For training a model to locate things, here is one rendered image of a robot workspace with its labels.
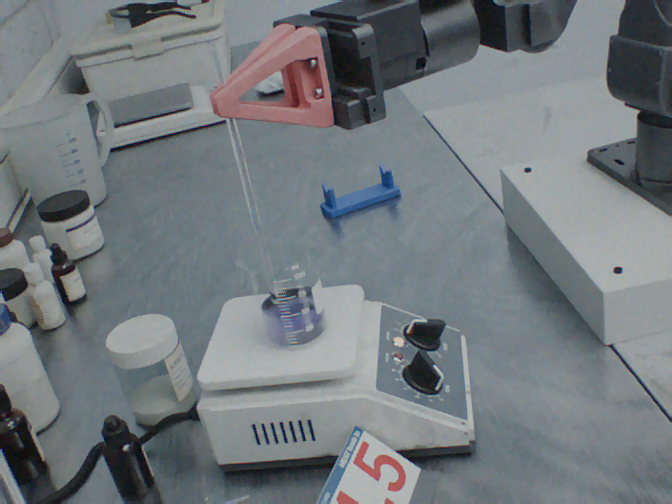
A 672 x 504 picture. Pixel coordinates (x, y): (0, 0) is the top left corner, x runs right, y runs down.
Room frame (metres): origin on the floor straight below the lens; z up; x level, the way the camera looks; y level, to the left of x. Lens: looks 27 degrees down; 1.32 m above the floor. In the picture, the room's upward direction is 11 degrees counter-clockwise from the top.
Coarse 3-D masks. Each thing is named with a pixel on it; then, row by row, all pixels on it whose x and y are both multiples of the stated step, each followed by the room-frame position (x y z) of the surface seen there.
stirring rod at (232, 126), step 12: (216, 48) 0.54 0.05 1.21; (216, 60) 0.53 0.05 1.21; (216, 72) 0.53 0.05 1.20; (228, 120) 0.53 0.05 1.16; (240, 144) 0.54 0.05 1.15; (240, 156) 0.53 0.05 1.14; (240, 168) 0.53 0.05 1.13; (252, 192) 0.54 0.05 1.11; (252, 204) 0.53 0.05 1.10; (252, 216) 0.53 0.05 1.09; (264, 240) 0.54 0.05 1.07; (264, 252) 0.53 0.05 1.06
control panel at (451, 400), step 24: (384, 312) 0.58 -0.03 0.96; (384, 336) 0.55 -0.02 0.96; (456, 336) 0.57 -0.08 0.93; (384, 360) 0.52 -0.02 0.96; (408, 360) 0.52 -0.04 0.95; (456, 360) 0.54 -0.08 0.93; (384, 384) 0.49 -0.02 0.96; (456, 384) 0.51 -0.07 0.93; (432, 408) 0.47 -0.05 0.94; (456, 408) 0.48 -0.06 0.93
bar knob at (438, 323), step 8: (416, 320) 0.55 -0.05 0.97; (424, 320) 0.55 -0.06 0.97; (432, 320) 0.56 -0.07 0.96; (440, 320) 0.56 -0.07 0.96; (408, 328) 0.55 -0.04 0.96; (416, 328) 0.55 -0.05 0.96; (424, 328) 0.55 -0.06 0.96; (432, 328) 0.55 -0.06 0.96; (440, 328) 0.56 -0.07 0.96; (408, 336) 0.55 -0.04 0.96; (416, 336) 0.55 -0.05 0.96; (424, 336) 0.55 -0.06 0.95; (432, 336) 0.56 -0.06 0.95; (440, 336) 0.56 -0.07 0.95; (416, 344) 0.54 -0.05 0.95; (424, 344) 0.54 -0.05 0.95; (432, 344) 0.55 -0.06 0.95; (440, 344) 0.55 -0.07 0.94
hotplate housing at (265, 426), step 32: (288, 384) 0.50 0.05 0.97; (320, 384) 0.49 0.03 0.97; (352, 384) 0.49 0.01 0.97; (192, 416) 0.54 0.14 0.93; (224, 416) 0.49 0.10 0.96; (256, 416) 0.49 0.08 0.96; (288, 416) 0.48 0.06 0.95; (320, 416) 0.48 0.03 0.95; (352, 416) 0.48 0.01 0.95; (384, 416) 0.47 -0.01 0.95; (416, 416) 0.47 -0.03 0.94; (448, 416) 0.47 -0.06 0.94; (224, 448) 0.49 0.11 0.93; (256, 448) 0.49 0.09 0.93; (288, 448) 0.48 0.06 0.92; (320, 448) 0.48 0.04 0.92; (416, 448) 0.47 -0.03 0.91; (448, 448) 0.47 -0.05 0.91
